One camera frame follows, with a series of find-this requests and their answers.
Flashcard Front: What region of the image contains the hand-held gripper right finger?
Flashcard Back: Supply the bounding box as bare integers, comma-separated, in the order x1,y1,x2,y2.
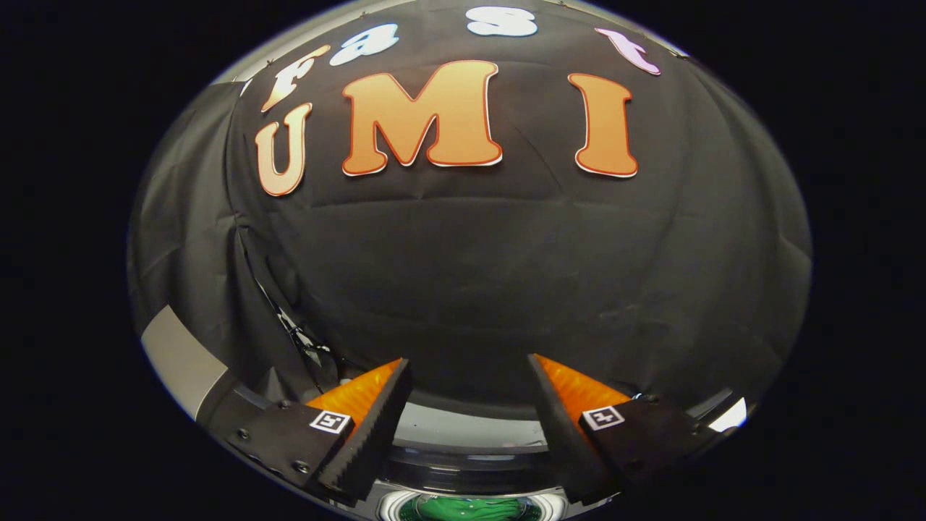
527,353,735,507

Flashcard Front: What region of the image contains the black glossy cable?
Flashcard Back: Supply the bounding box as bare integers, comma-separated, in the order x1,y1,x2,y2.
242,242,335,373

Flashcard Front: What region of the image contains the black backdrop cloth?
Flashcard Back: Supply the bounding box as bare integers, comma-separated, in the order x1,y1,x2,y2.
127,0,812,428

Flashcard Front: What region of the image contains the green polo shirt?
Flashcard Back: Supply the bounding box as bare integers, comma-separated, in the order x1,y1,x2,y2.
416,496,525,521

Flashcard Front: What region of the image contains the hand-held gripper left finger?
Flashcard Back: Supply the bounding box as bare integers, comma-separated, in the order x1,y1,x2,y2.
224,357,415,507

